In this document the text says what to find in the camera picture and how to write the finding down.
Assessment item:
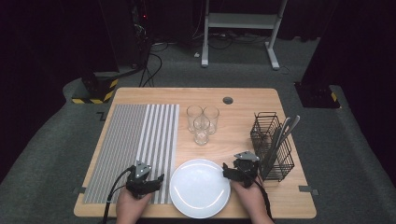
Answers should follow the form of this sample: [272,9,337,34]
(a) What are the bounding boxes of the black stand base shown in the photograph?
[293,81,341,109]

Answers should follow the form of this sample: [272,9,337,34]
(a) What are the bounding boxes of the black wire cutlery basket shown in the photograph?
[249,111,295,183]

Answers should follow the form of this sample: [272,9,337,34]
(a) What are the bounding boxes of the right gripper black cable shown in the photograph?
[253,175,275,222]

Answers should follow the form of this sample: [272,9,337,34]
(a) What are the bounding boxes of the white metal stand frame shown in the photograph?
[200,0,289,71]

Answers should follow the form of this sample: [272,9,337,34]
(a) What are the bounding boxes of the person's left hand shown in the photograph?
[115,188,153,224]

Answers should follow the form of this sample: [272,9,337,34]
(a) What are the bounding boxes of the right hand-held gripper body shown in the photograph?
[233,150,261,189]

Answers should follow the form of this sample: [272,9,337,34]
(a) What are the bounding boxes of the white plate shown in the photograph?
[169,158,232,219]

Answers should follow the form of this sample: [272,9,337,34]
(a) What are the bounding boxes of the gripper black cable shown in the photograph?
[102,166,135,224]
[253,175,275,222]

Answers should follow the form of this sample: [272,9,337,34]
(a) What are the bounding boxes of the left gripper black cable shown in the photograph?
[102,166,135,224]

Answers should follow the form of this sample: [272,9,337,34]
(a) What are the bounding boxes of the silver cutlery piece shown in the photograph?
[267,117,292,169]
[264,115,302,178]

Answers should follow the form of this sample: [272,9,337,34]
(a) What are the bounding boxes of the dark equipment rack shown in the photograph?
[130,0,154,67]

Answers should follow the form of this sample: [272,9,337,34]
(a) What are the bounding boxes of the clear drinking glass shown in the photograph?
[203,105,220,135]
[192,116,211,147]
[186,105,205,134]

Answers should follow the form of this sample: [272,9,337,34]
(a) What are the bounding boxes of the person's right hand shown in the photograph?
[232,181,272,224]

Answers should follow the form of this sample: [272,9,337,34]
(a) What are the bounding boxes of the grey striped placemat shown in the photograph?
[82,104,181,205]

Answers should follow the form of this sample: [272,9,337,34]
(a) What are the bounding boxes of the cable bundle under stand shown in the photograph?
[191,31,269,50]

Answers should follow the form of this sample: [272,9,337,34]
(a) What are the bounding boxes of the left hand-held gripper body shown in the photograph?
[125,161,157,199]

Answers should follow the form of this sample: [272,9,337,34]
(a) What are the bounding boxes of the black floor cables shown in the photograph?
[138,43,163,88]

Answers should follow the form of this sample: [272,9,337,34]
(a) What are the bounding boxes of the black yellow striped base block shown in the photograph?
[71,72,120,105]

